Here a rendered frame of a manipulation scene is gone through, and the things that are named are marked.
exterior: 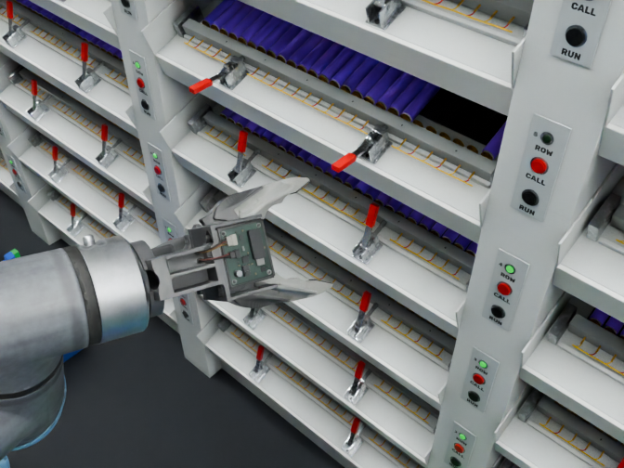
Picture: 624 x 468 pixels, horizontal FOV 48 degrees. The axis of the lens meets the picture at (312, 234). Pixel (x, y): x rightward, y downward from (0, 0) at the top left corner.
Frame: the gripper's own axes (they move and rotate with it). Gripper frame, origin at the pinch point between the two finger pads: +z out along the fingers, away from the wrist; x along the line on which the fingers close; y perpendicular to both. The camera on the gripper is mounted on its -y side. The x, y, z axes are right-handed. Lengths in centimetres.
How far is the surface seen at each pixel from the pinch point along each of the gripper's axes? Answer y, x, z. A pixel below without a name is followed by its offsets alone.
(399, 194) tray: -7.5, 1.6, 17.9
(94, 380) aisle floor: -112, -30, -7
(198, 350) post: -96, -27, 15
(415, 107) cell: -6.8, 12.2, 22.8
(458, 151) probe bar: 0.0, 5.3, 22.4
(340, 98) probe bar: -14.0, 15.7, 16.4
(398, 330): -29.6, -21.2, 28.2
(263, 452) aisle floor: -80, -51, 19
